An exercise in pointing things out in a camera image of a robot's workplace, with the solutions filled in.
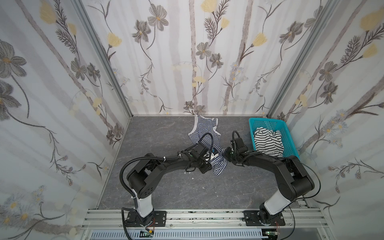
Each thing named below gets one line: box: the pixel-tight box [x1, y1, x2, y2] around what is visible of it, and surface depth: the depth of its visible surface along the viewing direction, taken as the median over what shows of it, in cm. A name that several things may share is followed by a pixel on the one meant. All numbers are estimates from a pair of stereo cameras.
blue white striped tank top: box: [188, 115, 228, 176], surface depth 110 cm
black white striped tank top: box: [253, 127, 285, 157], surface depth 103 cm
